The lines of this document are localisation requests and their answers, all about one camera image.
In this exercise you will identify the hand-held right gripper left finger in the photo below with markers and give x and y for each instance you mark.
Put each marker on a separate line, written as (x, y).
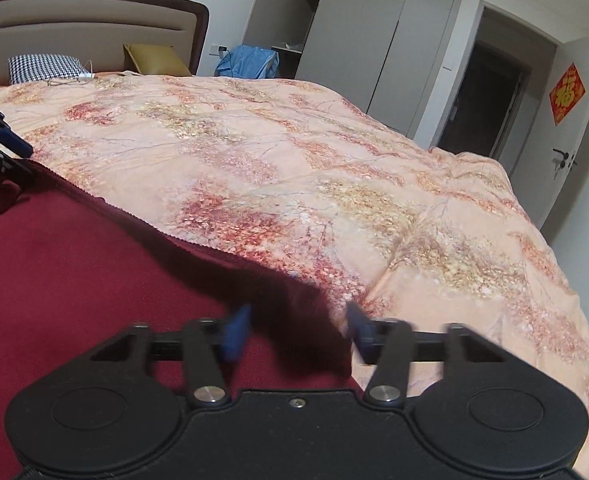
(237, 334)

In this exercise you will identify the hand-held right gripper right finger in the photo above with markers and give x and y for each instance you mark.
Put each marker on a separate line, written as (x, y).
(359, 334)

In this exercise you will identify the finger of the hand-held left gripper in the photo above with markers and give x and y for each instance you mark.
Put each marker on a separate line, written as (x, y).
(4, 164)
(14, 141)

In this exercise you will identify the dark red sweater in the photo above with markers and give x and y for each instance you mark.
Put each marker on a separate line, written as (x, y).
(74, 285)

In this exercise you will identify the houndstooth pillow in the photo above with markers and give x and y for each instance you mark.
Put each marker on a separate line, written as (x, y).
(44, 67)

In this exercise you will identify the beige padded bed headboard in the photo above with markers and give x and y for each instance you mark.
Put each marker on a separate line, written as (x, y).
(74, 25)

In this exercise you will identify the olive yellow pillow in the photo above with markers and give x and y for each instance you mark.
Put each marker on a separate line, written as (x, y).
(157, 60)

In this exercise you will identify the floral peach blanket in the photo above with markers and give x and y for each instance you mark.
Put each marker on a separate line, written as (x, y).
(324, 160)

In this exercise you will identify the white room door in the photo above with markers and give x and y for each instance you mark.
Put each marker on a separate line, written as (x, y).
(564, 200)

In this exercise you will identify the blue clothing pile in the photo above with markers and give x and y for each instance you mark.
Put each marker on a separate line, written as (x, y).
(247, 62)

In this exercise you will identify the open grey wardrobe door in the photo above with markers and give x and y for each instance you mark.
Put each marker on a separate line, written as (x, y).
(269, 10)

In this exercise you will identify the grey built-in wardrobe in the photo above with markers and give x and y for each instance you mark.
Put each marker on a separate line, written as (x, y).
(374, 40)

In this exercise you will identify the red diamond door decoration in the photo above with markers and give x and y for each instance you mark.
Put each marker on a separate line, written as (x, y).
(567, 94)

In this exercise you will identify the wall socket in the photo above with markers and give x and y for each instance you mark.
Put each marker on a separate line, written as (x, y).
(218, 50)

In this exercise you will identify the white door frame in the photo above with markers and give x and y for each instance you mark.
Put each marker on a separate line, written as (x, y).
(462, 60)

